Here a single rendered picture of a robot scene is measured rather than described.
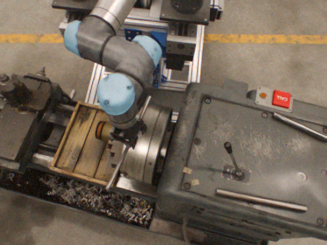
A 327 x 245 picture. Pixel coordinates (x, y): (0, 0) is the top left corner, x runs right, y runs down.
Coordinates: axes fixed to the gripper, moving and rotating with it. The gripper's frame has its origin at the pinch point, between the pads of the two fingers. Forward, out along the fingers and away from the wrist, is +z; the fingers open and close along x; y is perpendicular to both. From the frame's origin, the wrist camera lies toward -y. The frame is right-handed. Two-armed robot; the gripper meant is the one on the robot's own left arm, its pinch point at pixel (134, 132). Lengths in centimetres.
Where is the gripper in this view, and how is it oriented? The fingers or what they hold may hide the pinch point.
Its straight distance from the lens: 91.4
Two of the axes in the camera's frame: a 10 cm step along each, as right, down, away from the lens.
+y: -3.4, 9.0, -2.6
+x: 9.4, 3.3, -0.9
